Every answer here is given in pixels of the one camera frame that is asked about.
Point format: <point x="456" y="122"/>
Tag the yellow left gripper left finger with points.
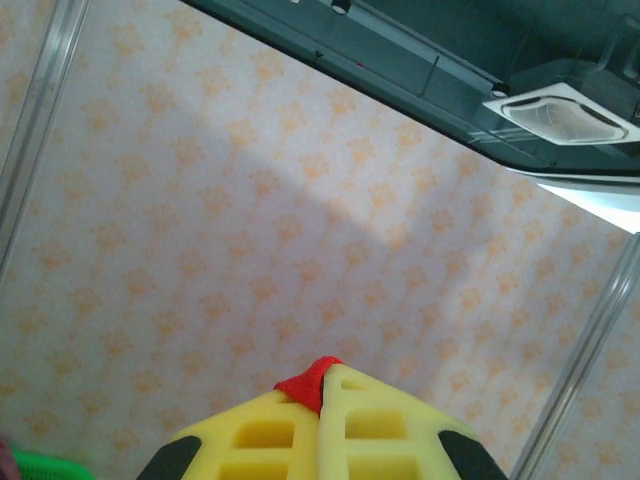
<point x="260" y="440"/>

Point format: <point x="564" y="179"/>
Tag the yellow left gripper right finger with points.
<point x="380" y="430"/>

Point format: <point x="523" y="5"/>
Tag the red t-shirt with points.
<point x="311" y="385"/>

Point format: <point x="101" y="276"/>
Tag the green plastic basket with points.
<point x="47" y="467"/>

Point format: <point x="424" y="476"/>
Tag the maroon t-shirt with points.
<point x="7" y="457"/>

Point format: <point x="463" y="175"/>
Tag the white ceiling air conditioner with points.
<point x="560" y="116"/>

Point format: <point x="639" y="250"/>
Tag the aluminium frame post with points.
<point x="47" y="95"/>
<point x="590" y="350"/>

